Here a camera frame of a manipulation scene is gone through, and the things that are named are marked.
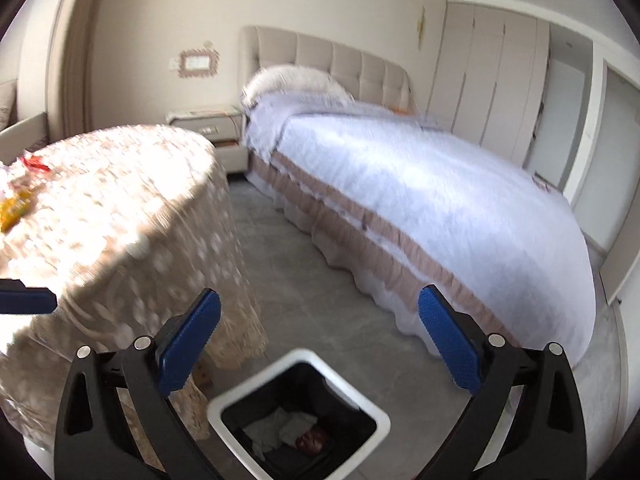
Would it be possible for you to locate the yellow snack wrapper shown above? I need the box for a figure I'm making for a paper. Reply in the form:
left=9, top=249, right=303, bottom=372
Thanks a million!
left=1, top=188, right=36, bottom=233

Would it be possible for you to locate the white paper towel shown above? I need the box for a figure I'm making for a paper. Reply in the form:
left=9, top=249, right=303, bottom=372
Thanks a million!
left=242, top=408, right=318, bottom=460

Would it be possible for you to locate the red snack wrapper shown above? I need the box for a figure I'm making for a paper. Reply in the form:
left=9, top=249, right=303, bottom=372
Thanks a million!
left=20, top=153, right=52, bottom=174

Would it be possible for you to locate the white trash bin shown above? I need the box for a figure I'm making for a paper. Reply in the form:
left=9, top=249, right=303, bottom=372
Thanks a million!
left=207, top=349, right=390, bottom=479

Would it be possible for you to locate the embroidered tan tablecloth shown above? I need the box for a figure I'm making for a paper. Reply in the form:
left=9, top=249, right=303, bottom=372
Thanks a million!
left=1, top=125, right=267, bottom=450

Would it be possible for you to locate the bed with lavender blanket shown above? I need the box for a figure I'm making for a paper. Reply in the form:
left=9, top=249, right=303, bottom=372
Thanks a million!
left=244, top=92, right=596, bottom=364

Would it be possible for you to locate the beige window seat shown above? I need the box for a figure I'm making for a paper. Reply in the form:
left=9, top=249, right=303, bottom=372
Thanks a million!
left=0, top=80, right=49, bottom=166

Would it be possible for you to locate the grey nightstand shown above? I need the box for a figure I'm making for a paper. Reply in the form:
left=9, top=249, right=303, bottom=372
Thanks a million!
left=165, top=105, right=248, bottom=174

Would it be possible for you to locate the beige wardrobe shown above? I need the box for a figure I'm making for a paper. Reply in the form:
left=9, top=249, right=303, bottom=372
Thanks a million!
left=427, top=2, right=550, bottom=167

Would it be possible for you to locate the beige tufted headboard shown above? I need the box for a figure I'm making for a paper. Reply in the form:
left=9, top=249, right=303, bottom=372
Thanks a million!
left=238, top=26, right=416, bottom=110

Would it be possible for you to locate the white bed pillow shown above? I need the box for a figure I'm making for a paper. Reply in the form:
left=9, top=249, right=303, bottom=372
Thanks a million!
left=240, top=64, right=354, bottom=107

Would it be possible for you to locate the framed wall switch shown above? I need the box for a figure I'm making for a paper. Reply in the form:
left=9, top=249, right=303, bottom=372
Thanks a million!
left=178, top=48, right=219, bottom=78

